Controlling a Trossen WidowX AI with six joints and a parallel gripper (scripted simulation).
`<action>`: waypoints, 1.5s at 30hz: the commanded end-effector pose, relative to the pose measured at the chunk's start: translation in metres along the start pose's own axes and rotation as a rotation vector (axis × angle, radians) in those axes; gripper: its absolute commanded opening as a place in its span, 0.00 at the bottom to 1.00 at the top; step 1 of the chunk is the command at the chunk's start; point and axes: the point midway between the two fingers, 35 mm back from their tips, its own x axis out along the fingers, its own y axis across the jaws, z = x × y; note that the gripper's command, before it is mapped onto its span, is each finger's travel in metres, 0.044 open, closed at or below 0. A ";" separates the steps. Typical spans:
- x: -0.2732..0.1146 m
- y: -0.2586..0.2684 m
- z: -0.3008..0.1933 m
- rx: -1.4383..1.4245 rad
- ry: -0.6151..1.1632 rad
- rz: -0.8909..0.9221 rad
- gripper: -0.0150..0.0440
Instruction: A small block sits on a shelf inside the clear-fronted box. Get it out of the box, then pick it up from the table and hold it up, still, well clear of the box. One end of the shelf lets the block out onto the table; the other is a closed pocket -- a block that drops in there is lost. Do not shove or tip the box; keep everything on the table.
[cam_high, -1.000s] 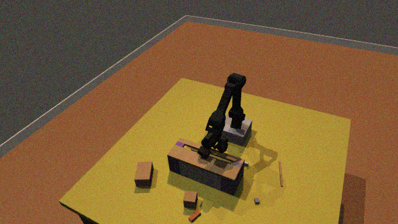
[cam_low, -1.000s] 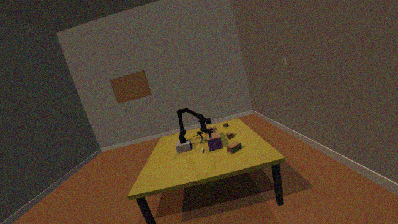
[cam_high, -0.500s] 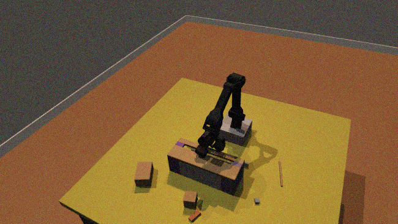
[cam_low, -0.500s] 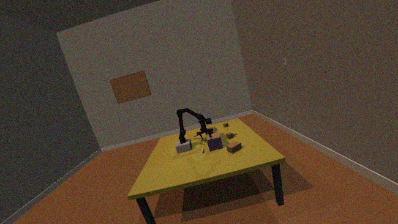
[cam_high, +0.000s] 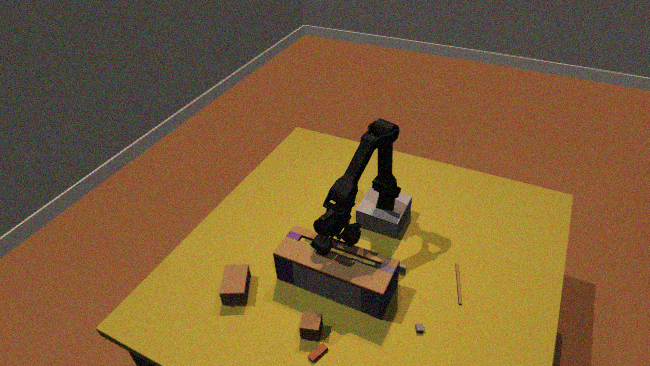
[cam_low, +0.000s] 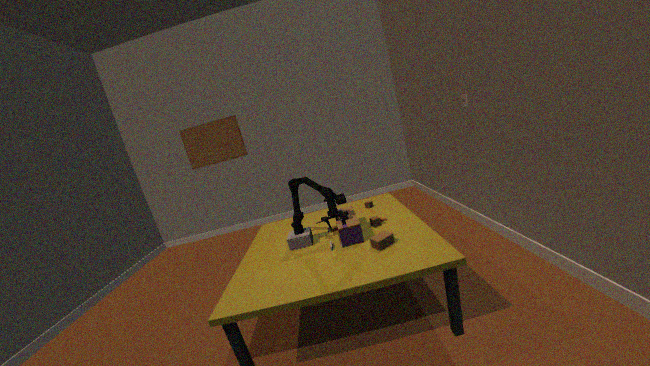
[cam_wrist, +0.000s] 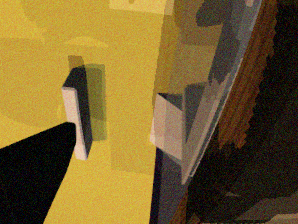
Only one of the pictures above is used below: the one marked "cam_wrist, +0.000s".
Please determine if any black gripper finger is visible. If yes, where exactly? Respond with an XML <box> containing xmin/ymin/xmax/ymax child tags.
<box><xmin>0</xmin><ymin>123</ymin><xmax>76</xmax><ymax>224</ymax></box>

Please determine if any clear-fronted box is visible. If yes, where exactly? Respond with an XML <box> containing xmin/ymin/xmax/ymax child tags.
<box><xmin>61</xmin><ymin>0</ymin><xmax>298</xmax><ymax>224</ymax></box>

